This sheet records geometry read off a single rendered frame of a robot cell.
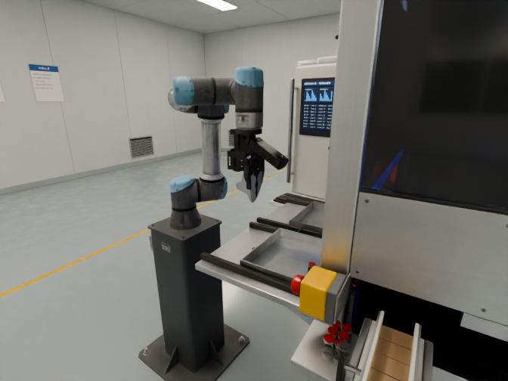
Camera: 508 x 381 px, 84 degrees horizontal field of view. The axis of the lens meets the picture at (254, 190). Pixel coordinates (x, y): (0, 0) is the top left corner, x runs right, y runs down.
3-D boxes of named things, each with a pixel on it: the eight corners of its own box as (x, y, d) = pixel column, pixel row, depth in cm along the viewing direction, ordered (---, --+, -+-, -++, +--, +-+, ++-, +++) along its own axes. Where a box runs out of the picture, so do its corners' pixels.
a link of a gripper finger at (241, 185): (240, 199, 86) (239, 169, 83) (256, 202, 83) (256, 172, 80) (233, 202, 83) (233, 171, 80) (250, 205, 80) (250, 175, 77)
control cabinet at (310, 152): (379, 201, 165) (400, 54, 141) (367, 211, 151) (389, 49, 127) (303, 185, 196) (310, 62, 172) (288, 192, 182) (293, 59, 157)
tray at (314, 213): (391, 224, 116) (392, 216, 115) (380, 252, 95) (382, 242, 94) (312, 208, 133) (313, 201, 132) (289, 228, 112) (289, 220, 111)
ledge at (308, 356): (376, 351, 60) (376, 345, 59) (362, 404, 49) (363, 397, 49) (313, 324, 67) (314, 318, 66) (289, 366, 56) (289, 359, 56)
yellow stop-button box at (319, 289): (343, 304, 59) (347, 274, 57) (332, 326, 53) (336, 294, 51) (309, 292, 63) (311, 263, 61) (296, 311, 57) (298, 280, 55)
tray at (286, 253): (376, 262, 89) (377, 252, 88) (356, 313, 68) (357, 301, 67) (280, 236, 106) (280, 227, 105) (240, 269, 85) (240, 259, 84)
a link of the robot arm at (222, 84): (208, 77, 84) (217, 75, 75) (243, 78, 88) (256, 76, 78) (209, 105, 87) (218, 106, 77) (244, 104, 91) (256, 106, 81)
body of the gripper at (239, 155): (241, 166, 87) (241, 126, 83) (266, 170, 82) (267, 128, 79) (227, 171, 80) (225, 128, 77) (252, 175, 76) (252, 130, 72)
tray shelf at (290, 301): (392, 224, 121) (392, 220, 120) (349, 332, 64) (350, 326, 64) (290, 202, 145) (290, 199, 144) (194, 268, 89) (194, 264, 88)
